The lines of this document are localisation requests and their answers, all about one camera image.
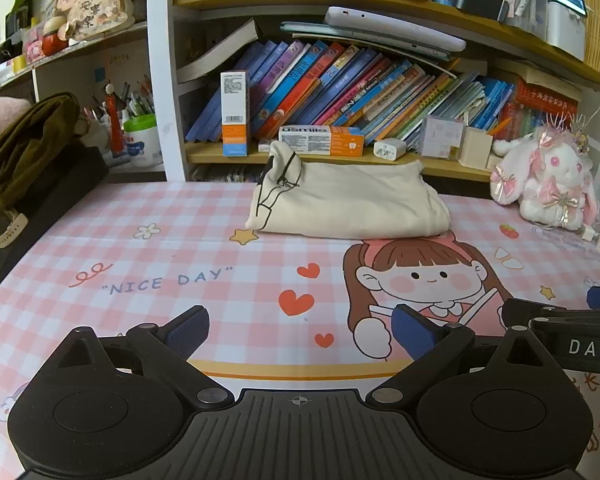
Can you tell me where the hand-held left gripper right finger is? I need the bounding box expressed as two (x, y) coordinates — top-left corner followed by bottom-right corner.
(365, 305), (556, 408)

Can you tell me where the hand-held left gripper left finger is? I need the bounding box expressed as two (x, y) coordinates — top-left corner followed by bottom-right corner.
(45, 306), (235, 411)

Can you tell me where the cream printed t-shirt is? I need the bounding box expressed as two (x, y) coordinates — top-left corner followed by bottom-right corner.
(244, 140), (451, 240)

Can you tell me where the pink checked cartoon table mat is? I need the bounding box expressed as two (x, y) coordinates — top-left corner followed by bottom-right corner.
(0, 180), (600, 480)

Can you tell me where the white pink plush bunny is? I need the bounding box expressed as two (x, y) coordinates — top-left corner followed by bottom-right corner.
(490, 115), (598, 231)

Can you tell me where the row of dark magazines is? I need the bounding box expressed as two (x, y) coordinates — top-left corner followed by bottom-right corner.
(189, 164), (261, 183)

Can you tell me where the cream pen box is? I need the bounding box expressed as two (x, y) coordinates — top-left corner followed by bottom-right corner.
(459, 126), (495, 170)

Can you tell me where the white charger plug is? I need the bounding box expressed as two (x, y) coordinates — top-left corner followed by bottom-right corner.
(372, 137), (407, 162)

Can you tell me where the black box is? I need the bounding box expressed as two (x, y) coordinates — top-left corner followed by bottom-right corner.
(0, 145), (110, 288)

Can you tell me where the white jar with green lid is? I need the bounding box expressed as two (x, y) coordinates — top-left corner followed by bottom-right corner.
(122, 114), (163, 168)

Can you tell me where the clear plastic card box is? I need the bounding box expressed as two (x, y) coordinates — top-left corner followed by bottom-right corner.
(420, 115), (465, 159)

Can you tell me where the orange white toothpaste box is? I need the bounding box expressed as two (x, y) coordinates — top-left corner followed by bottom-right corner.
(278, 125), (365, 157)

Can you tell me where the tall orange blue carton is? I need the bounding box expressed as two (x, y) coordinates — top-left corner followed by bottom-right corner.
(220, 70), (251, 157)

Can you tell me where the red hanging tassel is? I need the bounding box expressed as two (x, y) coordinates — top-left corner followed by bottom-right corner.
(104, 82), (126, 156)

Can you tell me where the cream hardcover book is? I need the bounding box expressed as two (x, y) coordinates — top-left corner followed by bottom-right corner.
(497, 60), (583, 101)

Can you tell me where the bunch of pens and pencils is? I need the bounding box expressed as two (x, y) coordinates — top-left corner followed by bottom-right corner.
(82, 77), (156, 121)

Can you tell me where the olive green cloth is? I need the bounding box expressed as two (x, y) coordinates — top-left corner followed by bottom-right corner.
(0, 91), (83, 211)

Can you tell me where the row of colourful books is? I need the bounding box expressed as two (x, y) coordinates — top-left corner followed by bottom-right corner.
(185, 39), (581, 143)

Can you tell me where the white box appliance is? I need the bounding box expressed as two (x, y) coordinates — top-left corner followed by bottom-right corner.
(545, 0), (588, 61)

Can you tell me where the yellow ribbed board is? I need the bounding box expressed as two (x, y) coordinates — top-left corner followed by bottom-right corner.
(582, 0), (600, 72)

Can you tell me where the thick white paperback book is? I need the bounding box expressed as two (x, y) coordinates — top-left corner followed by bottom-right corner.
(176, 17), (260, 83)

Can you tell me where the pink fluffy cloth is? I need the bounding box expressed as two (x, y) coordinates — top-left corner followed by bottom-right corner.
(0, 97), (33, 153)

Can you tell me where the white side shelf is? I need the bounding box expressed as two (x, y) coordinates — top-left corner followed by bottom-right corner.
(0, 20), (166, 176)

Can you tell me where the white flat tablet device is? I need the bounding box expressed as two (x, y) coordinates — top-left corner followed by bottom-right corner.
(325, 6), (467, 53)

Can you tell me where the red round ornament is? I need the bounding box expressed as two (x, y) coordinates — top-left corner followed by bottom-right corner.
(42, 30), (71, 56)

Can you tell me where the flower decorated plaque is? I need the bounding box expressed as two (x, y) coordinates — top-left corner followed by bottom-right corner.
(55, 0), (137, 41)

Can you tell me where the watch with beige strap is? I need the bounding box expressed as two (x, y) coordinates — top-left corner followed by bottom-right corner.
(0, 210), (29, 250)

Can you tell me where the wooden bookshelf with white frame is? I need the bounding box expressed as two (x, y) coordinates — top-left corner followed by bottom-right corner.
(146, 0), (600, 183)

